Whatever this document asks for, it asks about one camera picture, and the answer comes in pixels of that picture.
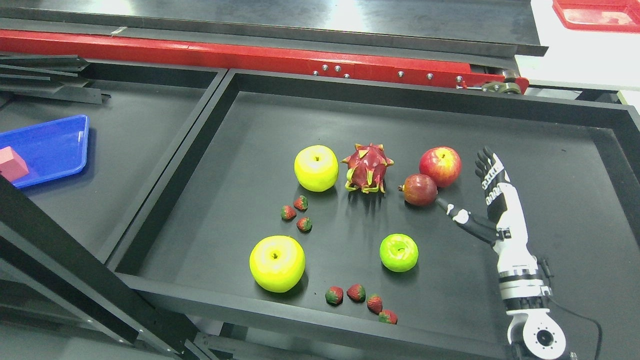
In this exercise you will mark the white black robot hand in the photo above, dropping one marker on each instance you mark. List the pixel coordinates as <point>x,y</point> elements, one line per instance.
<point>504,228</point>

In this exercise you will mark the green apple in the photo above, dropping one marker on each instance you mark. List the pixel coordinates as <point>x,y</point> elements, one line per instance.
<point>398,252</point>

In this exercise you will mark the red apple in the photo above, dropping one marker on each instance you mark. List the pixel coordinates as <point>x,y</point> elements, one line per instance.
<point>442,164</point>

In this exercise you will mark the yellow apple upper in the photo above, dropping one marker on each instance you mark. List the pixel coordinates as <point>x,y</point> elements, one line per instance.
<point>316,168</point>

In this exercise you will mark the yellow apple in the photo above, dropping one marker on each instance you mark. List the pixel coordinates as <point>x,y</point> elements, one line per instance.
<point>277,263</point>
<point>316,168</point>

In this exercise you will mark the yellow apple lower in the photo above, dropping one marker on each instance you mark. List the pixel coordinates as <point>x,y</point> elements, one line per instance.
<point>277,263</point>

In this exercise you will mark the black metal shelf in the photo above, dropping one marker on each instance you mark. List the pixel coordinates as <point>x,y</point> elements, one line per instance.
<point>188,168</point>

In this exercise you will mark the dark red pomegranate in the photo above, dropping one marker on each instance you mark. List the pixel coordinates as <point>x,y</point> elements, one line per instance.
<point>419,190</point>

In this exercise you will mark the strawberry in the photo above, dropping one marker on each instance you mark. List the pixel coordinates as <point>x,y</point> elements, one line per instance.
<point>388,316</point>
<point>301,203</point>
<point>356,293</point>
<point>374,303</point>
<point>334,296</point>
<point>287,213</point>
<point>304,224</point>

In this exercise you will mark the red dragon fruit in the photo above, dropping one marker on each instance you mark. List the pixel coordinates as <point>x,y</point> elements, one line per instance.
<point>366,168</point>

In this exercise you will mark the red metal beam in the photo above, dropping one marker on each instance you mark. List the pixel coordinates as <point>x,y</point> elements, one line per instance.
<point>381,68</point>

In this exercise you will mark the red plastic tray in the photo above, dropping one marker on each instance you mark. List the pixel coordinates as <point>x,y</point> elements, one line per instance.
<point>621,16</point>

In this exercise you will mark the blue plastic tray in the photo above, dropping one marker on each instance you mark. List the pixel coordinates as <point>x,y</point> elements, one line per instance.
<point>51,150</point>

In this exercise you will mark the pink block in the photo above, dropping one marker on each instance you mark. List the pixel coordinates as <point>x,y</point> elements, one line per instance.
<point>12,165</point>

